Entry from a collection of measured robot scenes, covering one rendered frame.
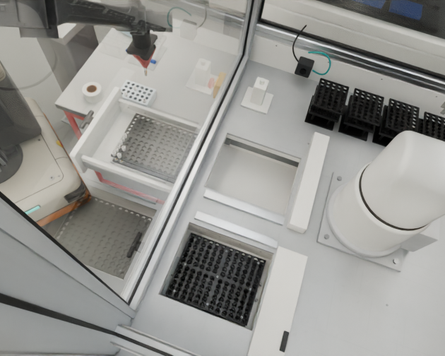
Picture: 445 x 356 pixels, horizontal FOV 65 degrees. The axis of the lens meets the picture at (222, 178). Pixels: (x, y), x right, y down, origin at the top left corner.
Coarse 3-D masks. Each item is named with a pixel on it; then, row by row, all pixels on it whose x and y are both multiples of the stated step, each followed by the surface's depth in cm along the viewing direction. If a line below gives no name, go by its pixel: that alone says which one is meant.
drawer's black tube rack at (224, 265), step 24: (192, 240) 100; (192, 264) 93; (216, 264) 94; (240, 264) 97; (264, 264) 95; (192, 288) 93; (216, 288) 91; (240, 288) 94; (216, 312) 92; (240, 312) 92
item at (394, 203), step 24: (408, 144) 68; (432, 144) 68; (384, 168) 73; (408, 168) 67; (432, 168) 66; (336, 192) 99; (360, 192) 82; (384, 192) 73; (408, 192) 70; (432, 192) 68; (336, 216) 93; (360, 216) 82; (384, 216) 77; (408, 216) 74; (432, 216) 72; (336, 240) 94; (360, 240) 88; (384, 240) 84; (408, 240) 90; (432, 240) 86; (384, 264) 92
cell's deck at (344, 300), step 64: (256, 64) 123; (256, 128) 110; (320, 128) 112; (192, 192) 98; (320, 192) 102; (320, 256) 93; (192, 320) 83; (256, 320) 84; (320, 320) 85; (384, 320) 87
